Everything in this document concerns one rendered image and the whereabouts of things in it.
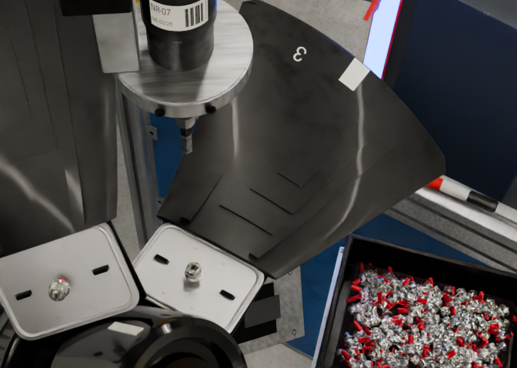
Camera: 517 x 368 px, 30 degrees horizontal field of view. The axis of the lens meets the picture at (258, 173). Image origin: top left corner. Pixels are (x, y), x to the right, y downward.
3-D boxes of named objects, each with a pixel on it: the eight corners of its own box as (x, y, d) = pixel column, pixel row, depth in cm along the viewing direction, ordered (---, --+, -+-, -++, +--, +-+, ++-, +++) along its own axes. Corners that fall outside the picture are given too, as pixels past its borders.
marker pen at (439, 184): (381, 162, 112) (496, 209, 110) (386, 152, 113) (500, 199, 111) (380, 169, 114) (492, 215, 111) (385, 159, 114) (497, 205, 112)
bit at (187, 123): (178, 158, 55) (174, 106, 50) (177, 142, 55) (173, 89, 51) (196, 156, 55) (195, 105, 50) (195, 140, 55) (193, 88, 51)
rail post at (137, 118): (148, 301, 196) (109, 75, 129) (158, 285, 198) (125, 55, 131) (164, 310, 196) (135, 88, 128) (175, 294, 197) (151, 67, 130)
